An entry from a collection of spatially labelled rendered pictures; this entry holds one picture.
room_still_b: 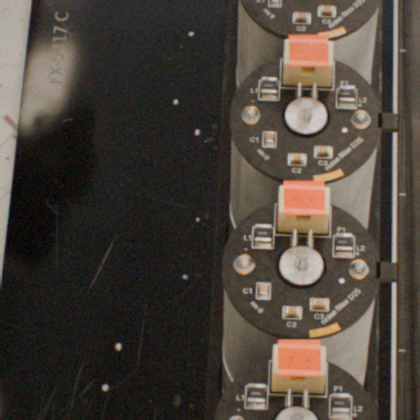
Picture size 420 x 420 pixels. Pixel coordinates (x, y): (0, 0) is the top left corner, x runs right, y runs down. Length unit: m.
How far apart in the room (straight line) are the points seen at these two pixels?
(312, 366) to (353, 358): 0.03
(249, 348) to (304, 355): 0.02
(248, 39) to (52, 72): 0.06
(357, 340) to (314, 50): 0.05
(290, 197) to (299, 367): 0.03
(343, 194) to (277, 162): 0.01
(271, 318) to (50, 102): 0.10
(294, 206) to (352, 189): 0.02
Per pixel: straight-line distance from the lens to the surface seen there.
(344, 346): 0.35
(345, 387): 0.33
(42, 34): 0.43
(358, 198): 0.36
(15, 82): 0.44
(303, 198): 0.34
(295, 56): 0.36
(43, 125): 0.42
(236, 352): 0.35
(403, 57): 0.37
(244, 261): 0.34
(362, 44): 0.38
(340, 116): 0.36
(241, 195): 0.37
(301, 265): 0.34
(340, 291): 0.34
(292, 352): 0.33
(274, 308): 0.34
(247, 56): 0.38
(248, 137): 0.36
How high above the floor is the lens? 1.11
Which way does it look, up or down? 60 degrees down
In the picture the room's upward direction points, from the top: straight up
